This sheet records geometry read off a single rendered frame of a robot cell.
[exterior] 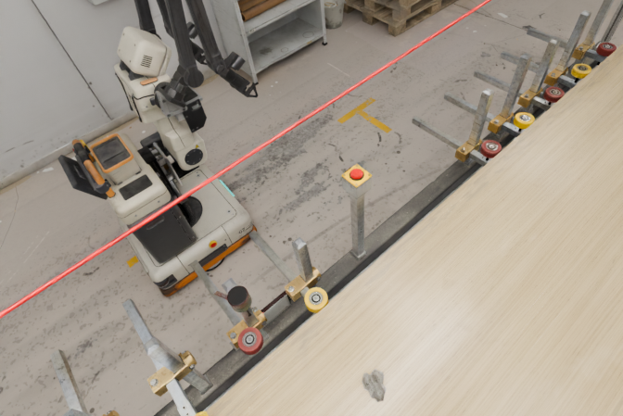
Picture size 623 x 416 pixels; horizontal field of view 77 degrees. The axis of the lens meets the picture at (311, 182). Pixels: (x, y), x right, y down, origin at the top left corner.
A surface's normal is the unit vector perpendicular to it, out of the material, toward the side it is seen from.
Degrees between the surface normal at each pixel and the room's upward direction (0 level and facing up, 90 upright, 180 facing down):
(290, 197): 0
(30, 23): 90
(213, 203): 0
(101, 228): 0
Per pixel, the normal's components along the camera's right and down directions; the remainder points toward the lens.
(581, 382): -0.11, -0.63
